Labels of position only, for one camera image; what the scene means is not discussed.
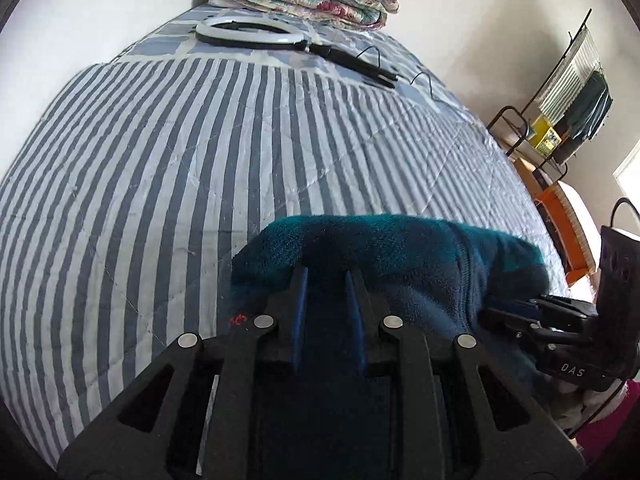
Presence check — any bright window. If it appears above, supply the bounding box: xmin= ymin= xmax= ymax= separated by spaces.
xmin=613 ymin=142 xmax=640 ymax=209

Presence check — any dark green hanging cloth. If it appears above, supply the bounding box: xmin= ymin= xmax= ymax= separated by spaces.
xmin=564 ymin=70 xmax=613 ymax=141

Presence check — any black wire clothes rack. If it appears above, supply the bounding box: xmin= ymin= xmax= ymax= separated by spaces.
xmin=487 ymin=18 xmax=608 ymax=179

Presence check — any black ring light cable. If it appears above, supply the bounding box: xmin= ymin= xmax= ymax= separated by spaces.
xmin=357 ymin=44 xmax=452 ymax=104

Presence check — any grey knit gloved hand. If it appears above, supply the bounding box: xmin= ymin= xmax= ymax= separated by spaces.
xmin=549 ymin=379 xmax=625 ymax=432

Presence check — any teal plaid fleece jacket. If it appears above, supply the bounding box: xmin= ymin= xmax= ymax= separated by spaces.
xmin=226 ymin=212 xmax=554 ymax=480

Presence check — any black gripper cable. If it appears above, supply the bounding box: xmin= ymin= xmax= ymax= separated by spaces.
xmin=566 ymin=196 xmax=640 ymax=434

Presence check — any yellow box on rack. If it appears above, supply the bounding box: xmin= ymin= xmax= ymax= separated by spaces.
xmin=529 ymin=115 xmax=562 ymax=157

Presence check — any striped blue white bedspread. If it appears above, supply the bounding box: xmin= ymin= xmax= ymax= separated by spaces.
xmin=1 ymin=4 xmax=567 ymax=465

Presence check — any white ring light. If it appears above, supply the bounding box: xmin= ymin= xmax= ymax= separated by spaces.
xmin=195 ymin=15 xmax=310 ymax=51

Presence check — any orange wooden furniture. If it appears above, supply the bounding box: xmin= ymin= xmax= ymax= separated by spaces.
xmin=512 ymin=157 xmax=601 ymax=286

